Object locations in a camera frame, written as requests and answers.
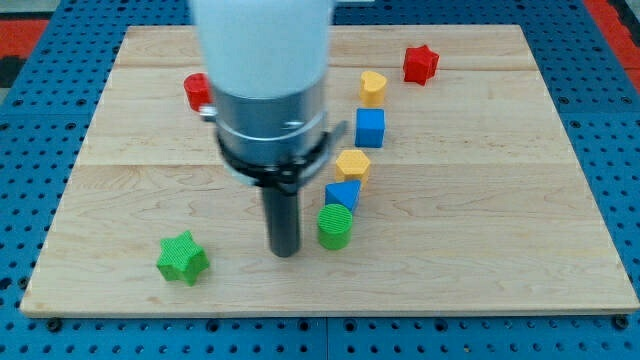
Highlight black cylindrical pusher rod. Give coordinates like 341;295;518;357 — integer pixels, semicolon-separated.
261;187;301;258

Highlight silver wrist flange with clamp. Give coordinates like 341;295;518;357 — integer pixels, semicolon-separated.
199;80;348;195

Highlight green cylinder block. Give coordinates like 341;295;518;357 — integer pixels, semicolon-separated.
317;204;353;250

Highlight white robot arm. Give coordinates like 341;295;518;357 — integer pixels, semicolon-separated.
190;0;347;257

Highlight blue triangle block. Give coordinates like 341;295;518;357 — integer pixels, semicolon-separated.
324;180;362;213

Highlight yellow hexagon block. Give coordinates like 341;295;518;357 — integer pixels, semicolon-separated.
334;150;371;187

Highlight blue cube block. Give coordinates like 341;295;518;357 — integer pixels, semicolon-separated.
354;108;386;148

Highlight red cylinder block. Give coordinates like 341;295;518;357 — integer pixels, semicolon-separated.
183;72;213;112

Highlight green star block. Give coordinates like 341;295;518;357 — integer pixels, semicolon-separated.
156;230;210;286

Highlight yellow heart block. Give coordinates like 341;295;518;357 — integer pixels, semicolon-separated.
359;70;388;108

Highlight red star block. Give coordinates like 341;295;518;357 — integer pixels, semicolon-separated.
403;45;440;86

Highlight wooden board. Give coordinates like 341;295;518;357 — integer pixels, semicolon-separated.
20;25;639;318

